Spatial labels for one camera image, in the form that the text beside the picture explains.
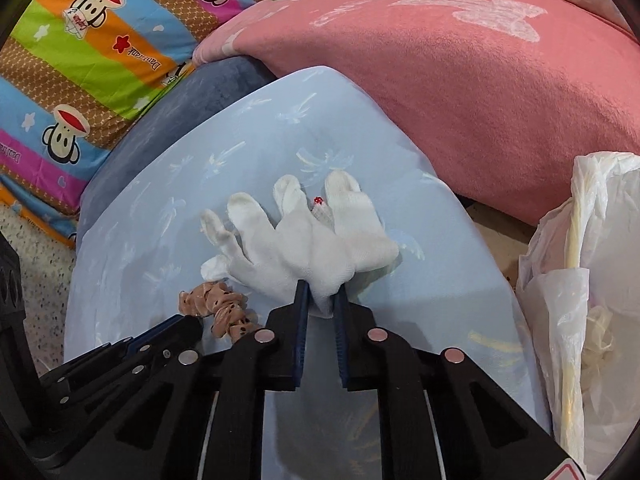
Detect blue-grey velvet pillow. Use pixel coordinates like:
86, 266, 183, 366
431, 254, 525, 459
75, 55, 279, 252

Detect pink towel blanket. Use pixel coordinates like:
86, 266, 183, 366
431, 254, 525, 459
192, 0, 640, 227

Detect light blue palm-print cloth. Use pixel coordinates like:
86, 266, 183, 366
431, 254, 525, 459
62, 66, 554, 480

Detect small red-dotted white cloth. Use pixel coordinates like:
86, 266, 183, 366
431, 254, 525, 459
311, 196, 334, 226

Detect brown dotted scrunchie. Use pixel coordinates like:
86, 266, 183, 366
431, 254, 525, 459
178, 282, 259, 344

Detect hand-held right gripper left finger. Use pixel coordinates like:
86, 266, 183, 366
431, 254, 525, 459
49, 280, 310, 480

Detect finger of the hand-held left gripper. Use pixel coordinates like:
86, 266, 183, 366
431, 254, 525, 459
64, 315, 204, 387
41, 354, 177, 412

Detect striped cartoon monkey quilt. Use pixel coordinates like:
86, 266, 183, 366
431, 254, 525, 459
0, 0, 274, 249

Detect white plastic bag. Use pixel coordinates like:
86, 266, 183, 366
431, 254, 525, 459
515, 151, 640, 479

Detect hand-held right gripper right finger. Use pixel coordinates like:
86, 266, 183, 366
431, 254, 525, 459
333, 285, 587, 480

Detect white cotton glove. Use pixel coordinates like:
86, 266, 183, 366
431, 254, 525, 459
200, 170, 401, 319

